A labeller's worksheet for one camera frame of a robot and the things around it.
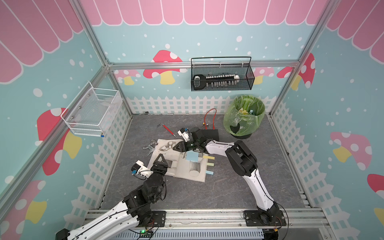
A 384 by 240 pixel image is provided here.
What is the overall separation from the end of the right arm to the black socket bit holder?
0.94ft

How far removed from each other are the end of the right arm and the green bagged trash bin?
219 mm

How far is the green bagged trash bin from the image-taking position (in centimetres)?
89

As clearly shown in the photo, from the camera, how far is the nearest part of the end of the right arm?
2.71ft
